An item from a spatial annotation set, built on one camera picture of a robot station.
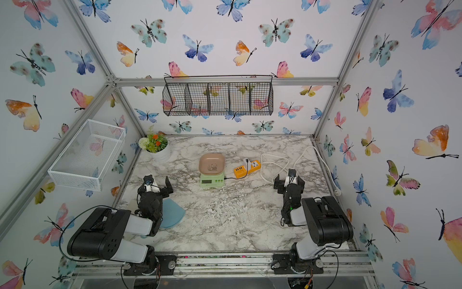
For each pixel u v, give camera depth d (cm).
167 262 74
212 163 102
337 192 96
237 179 99
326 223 48
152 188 76
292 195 69
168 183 83
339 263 70
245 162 99
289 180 77
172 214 88
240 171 101
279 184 83
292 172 78
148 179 74
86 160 80
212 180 98
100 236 44
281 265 73
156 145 98
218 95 98
